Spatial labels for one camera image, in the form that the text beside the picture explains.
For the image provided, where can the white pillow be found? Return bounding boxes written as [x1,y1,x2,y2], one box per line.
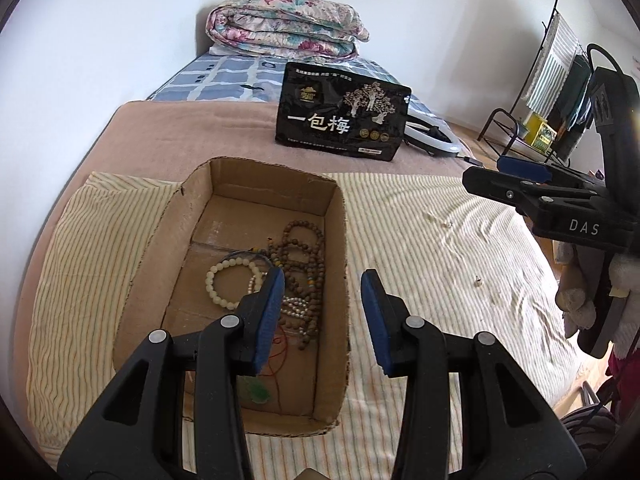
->
[207,44,266,59]

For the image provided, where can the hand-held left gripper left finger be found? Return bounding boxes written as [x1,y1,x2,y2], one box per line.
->
[57,266,287,480]

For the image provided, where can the blue checked bed sheet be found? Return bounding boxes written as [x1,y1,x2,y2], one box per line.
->
[145,52,446,126]

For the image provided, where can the white ring light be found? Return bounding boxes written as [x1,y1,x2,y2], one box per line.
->
[402,110,463,157]

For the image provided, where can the brown wooden bead necklace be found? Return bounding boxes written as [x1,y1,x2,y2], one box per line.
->
[267,219,326,353]

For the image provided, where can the brown blanket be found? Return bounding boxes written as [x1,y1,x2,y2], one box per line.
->
[27,100,506,311]

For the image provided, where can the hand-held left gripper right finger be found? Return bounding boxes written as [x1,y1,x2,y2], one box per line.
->
[361,268,587,480]

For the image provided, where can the small pearl bracelet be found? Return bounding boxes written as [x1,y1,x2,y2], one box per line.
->
[247,272,307,318]

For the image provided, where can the white bead bracelet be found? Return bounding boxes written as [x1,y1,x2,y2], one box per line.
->
[205,255,268,311]

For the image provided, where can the striped hanging towel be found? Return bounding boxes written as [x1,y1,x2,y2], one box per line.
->
[525,12,578,116]

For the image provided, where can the yellow box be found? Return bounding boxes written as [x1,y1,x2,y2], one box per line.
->
[525,112,558,154]

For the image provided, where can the person's right hand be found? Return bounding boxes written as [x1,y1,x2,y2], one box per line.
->
[555,242,640,361]

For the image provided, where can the black snack bag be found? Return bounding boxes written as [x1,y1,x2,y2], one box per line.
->
[274,61,412,162]

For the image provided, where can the dark hanging clothes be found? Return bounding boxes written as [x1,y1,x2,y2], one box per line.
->
[552,52,597,161]

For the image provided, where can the folded floral quilt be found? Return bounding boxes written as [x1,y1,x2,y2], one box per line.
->
[206,0,371,61]

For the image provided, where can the red cord jade pendant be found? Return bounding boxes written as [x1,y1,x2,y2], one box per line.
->
[235,327,292,404]

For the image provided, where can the black metal clothes rack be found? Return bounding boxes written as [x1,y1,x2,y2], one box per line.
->
[477,0,601,167]

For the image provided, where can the yellow striped cloth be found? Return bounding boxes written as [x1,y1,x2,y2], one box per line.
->
[25,170,596,480]

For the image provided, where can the cardboard box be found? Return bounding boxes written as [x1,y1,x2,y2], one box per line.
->
[111,156,349,437]

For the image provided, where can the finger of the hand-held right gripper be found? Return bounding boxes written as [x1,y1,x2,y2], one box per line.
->
[462,166,607,216]
[500,156,606,188]

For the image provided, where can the person's striped pants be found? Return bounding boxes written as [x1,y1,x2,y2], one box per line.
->
[559,405,623,466]

